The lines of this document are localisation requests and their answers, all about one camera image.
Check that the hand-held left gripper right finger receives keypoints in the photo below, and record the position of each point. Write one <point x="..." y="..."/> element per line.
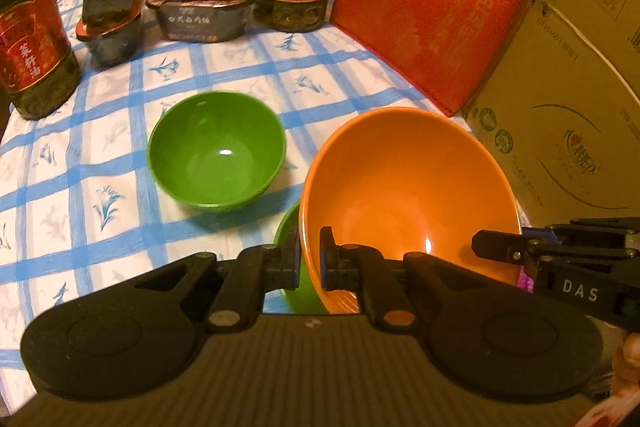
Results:
<point x="327" y="259"/>

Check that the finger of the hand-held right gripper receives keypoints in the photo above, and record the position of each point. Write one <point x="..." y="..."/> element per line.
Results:
<point x="600" y="227"/>
<point x="500" y="246"/>

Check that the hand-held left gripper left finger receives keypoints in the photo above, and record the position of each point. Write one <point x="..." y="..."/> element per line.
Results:
<point x="280" y="264"/>

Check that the green plastic bowl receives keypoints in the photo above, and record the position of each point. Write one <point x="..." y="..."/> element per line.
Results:
<point x="217" y="152"/>
<point x="292" y="257"/>

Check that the pink transparent plate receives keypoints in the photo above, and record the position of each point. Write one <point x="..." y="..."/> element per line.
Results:
<point x="525" y="279"/>

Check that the orange plastic bowl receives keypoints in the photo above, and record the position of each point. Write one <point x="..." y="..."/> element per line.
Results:
<point x="410" y="187"/>

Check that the person's right hand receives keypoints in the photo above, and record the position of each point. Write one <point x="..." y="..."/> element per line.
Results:
<point x="629" y="357"/>

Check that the large brown cardboard box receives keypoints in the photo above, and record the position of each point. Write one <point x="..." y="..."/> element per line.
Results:
<point x="565" y="117"/>

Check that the blue checked tablecloth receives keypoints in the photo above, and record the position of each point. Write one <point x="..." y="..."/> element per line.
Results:
<point x="100" y="187"/>

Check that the red fabric bag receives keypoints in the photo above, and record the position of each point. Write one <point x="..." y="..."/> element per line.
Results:
<point x="430" y="7"/>

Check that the dark rectangular meal box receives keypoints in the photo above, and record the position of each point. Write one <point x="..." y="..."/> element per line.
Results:
<point x="205" y="22"/>

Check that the dark meal tub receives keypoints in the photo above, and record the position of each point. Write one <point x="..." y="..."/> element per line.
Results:
<point x="115" y="44"/>

